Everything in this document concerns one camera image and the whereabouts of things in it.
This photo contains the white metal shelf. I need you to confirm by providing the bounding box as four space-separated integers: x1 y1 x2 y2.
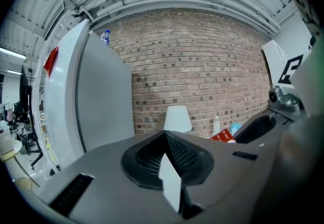
31 48 63 175

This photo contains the blue capped plastic bottle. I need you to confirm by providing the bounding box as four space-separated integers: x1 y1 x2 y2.
100 29 111 47

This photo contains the grey refrigerator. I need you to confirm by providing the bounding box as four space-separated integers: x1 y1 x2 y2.
43 19 136 170

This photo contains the round yellow table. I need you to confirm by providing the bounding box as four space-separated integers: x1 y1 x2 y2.
0 139 41 193

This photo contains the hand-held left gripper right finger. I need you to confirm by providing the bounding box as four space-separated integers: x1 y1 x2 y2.
164 130 279 224

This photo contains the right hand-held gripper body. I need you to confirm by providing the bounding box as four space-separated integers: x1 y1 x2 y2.
262 40 313 122

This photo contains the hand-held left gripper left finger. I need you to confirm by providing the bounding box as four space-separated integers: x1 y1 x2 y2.
24 130 183 224

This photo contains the white table lamp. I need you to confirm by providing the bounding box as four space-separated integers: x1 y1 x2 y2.
163 105 192 134

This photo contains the clear plastic bottle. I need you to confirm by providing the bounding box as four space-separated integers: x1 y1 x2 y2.
213 116 221 136

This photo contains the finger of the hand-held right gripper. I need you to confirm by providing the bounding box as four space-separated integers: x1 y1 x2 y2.
232 109 292 144

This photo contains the red tape roll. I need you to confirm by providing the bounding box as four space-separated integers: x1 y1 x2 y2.
210 128 236 144

